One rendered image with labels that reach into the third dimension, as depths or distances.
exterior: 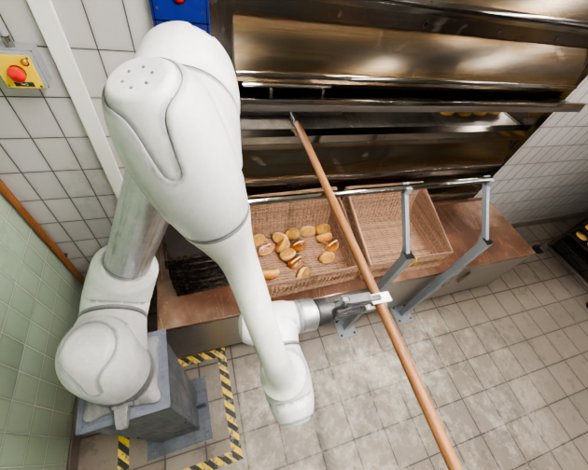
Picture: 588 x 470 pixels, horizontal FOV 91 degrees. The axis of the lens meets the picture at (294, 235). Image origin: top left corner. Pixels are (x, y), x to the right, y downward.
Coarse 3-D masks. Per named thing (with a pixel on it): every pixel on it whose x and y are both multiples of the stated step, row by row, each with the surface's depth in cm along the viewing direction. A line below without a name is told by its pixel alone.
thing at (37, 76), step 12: (0, 48) 76; (12, 48) 77; (24, 48) 78; (36, 48) 82; (0, 60) 77; (12, 60) 77; (36, 60) 81; (0, 72) 79; (36, 72) 81; (48, 72) 86; (12, 84) 82; (24, 84) 82; (36, 84) 83; (48, 84) 85
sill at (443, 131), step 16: (336, 128) 142; (352, 128) 144; (368, 128) 147; (384, 128) 149; (400, 128) 152; (416, 128) 155; (432, 128) 158; (448, 128) 161; (464, 128) 164; (480, 128) 167; (496, 128) 171; (512, 128) 175; (256, 144) 129; (272, 144) 132
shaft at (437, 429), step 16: (304, 144) 126; (320, 176) 114; (336, 208) 105; (352, 240) 97; (368, 272) 90; (368, 288) 89; (384, 304) 85; (384, 320) 83; (400, 352) 77; (416, 384) 73; (432, 416) 69; (432, 432) 68; (448, 448) 66; (448, 464) 64
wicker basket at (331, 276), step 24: (288, 192) 156; (264, 216) 161; (288, 216) 167; (312, 216) 173; (288, 240) 169; (312, 240) 172; (264, 264) 157; (312, 264) 162; (336, 264) 165; (288, 288) 150; (312, 288) 153
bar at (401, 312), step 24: (312, 192) 112; (336, 192) 114; (360, 192) 118; (384, 192) 122; (408, 192) 125; (408, 216) 128; (408, 240) 130; (480, 240) 148; (408, 264) 134; (456, 264) 162; (384, 288) 153; (432, 288) 182; (408, 312) 219
